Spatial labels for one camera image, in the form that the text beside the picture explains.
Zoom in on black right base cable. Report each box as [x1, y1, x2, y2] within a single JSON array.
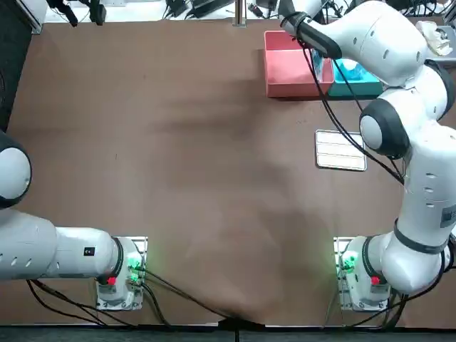
[[322, 265, 456, 329]]

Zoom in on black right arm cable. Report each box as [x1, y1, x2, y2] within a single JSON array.
[[295, 33, 407, 186]]

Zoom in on black base cable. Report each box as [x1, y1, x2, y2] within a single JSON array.
[[140, 269, 266, 327], [322, 265, 456, 329]]

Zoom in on black left base cable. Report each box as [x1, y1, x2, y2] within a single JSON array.
[[140, 269, 266, 327]]

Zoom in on aluminium profile post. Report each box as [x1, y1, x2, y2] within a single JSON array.
[[232, 0, 248, 28]]

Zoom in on blue plastic box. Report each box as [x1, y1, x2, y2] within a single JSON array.
[[326, 58, 385, 100]]

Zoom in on pink plastic box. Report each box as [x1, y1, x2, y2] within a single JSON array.
[[264, 29, 336, 98]]

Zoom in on silver aluminium case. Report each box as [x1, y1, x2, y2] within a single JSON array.
[[436, 24, 456, 60]]

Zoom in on new face mask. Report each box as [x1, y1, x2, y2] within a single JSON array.
[[309, 48, 333, 86]]

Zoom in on flat silver metal tray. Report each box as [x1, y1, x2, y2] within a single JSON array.
[[314, 129, 368, 172]]

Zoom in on cream latex gloves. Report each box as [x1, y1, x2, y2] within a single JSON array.
[[416, 20, 454, 56]]

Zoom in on aluminium profile beam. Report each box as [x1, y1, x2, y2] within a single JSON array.
[[26, 0, 48, 36]]

